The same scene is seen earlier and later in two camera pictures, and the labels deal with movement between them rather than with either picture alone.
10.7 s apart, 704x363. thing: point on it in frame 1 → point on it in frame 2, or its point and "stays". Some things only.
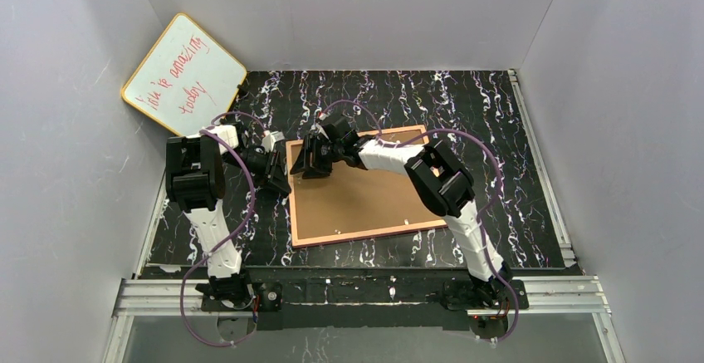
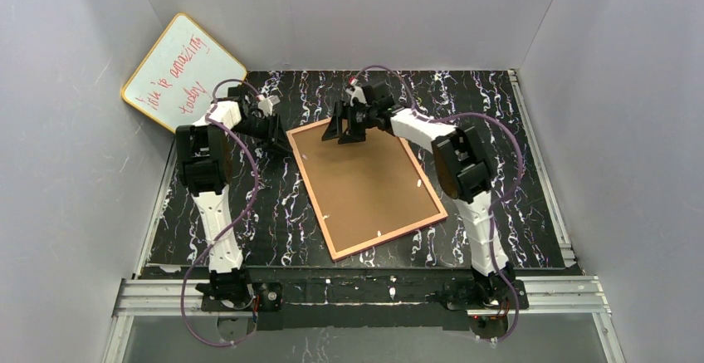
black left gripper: x=276 y=170 → x=268 y=129
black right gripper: x=315 y=152 → x=353 y=124
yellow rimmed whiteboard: x=183 y=77 stays
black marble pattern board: x=231 y=203 stays
